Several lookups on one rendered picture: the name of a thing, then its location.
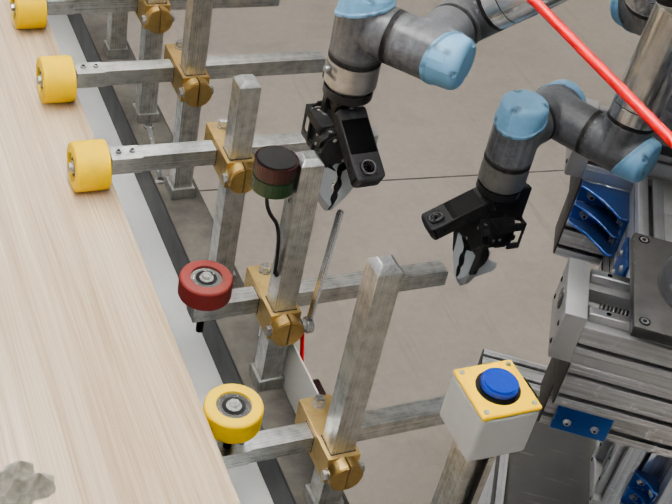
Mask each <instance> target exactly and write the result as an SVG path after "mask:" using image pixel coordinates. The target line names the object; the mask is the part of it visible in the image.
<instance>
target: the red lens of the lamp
mask: <svg viewBox="0 0 672 504"><path fill-rule="evenodd" d="M264 147H268V146H264ZM264 147H262V148H264ZM262 148H260V149H262ZM260 149H258V150H257V151H256V153H255V158H254V164H253V172H254V174H255V176H256V177H257V178H258V179H260V180H261V181H263V182H266V183H269V184H273V185H284V184H288V183H291V182H292V181H294V180H295V178H296V176H297V170H298V165H299V158H298V156H297V155H296V154H295V153H294V152H293V151H291V150H290V149H288V148H286V149H288V150H290V151H291V152H293V153H294V154H295V156H296V158H297V160H298V162H297V164H296V166H295V167H294V168H291V169H289V170H286V171H282V170H281V171H276V170H271V169H269V168H266V167H264V165H261V164H260V163H259V161H258V158H257V157H256V156H257V154H258V151H260Z"/></svg>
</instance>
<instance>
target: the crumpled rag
mask: <svg viewBox="0 0 672 504"><path fill-rule="evenodd" d="M33 469H34V464H33V463H32V462H31V461H21V460H18V461H16V462H14V463H11V464H7V465H6V466H5V467H4V468H3V469H2V470H1V471H0V504H30V503H32V502H33V501H34V500H36V499H38V500H39V499H42V498H47V497H49V496H50V495H51V494H53V493H55V491H56V485H54V478H55V476H54V475H52V474H50V473H41V472H38V473H36V472H35V471H34V470H33Z"/></svg>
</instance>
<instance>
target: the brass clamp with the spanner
mask: <svg viewBox="0 0 672 504"><path fill-rule="evenodd" d="M259 267H260V265H256V266H248V267H247V270H246V276H245V282H244V287H250V286H253V287H254V289H255V291H256V293H257V295H258V298H259V302H258V308H257V313H255V316H256V318H257V320H258V322H259V324H260V326H261V328H262V330H263V332H264V334H265V337H266V339H272V340H273V342H274V343H275V344H276V345H278V346H286V345H287V346H289V345H292V344H294V343H295V342H297V341H298V340H299V339H300V338H301V337H302V335H303V333H304V327H303V325H302V323H301V321H300V317H301V310H300V308H299V306H298V304H296V309H292V310H285V311H278V312H274V311H273V309H272V307H271V305H270V303H269V301H268V299H267V292H268V286H269V281H270V275H271V273H270V274H268V275H263V274H261V273H259V271H258V268H259Z"/></svg>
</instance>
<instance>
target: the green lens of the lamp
mask: <svg viewBox="0 0 672 504"><path fill-rule="evenodd" d="M295 181H296V178H295V180H294V181H292V182H291V183H289V184H287V185H283V186H274V185H269V184H266V183H264V182H262V181H260V180H259V179H258V178H257V177H256V176H255V174H254V172H253V171H252V177H251V188H252V189H253V191H254V192H255V193H256V194H258V195H260V196H262V197H264V198H267V199H273V200H279V199H284V198H287V197H289V196H290V195H291V194H292V193H293V191H294V186H295Z"/></svg>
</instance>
